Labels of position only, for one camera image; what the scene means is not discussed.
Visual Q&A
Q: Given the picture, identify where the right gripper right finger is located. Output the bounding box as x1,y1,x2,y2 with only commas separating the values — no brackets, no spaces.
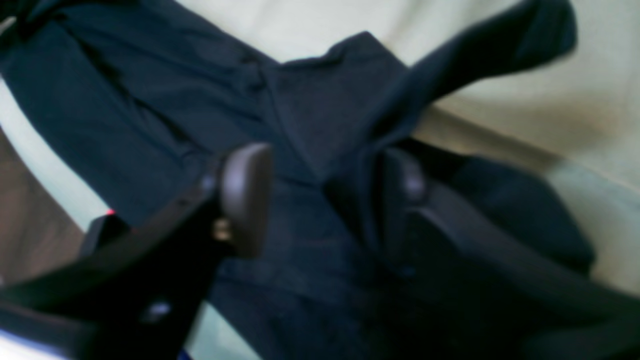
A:
380,148,639,360

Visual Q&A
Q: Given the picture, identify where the black T-shirt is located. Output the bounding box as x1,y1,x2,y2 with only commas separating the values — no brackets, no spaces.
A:
1,0,595,360

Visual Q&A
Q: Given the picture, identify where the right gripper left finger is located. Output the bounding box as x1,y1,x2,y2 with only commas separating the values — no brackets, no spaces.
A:
1,143,274,360

